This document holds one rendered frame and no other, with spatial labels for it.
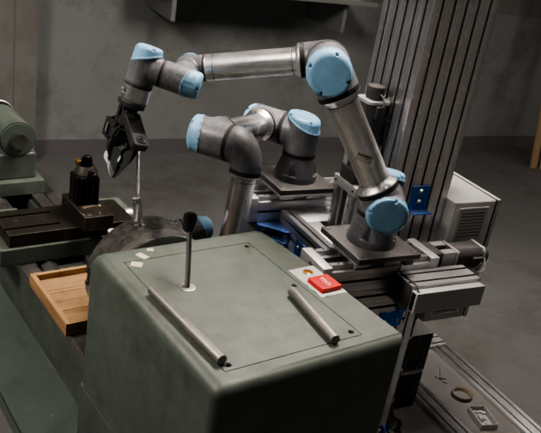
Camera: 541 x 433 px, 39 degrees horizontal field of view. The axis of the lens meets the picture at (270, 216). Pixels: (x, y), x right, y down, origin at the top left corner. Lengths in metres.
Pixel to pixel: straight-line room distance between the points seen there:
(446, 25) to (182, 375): 1.35
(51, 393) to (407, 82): 1.47
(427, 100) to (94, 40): 3.66
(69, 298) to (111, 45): 3.60
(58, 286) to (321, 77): 1.04
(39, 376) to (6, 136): 0.91
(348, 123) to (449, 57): 0.52
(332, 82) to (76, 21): 3.86
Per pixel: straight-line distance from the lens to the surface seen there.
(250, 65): 2.11
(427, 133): 2.45
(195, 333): 1.52
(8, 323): 2.87
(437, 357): 3.68
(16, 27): 5.38
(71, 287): 2.41
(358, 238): 2.26
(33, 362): 2.67
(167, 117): 6.04
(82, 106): 5.82
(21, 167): 3.05
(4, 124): 2.99
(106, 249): 2.00
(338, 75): 1.94
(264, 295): 1.72
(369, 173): 2.05
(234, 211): 2.27
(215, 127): 2.26
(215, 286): 1.73
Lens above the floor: 2.10
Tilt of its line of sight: 24 degrees down
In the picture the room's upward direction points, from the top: 10 degrees clockwise
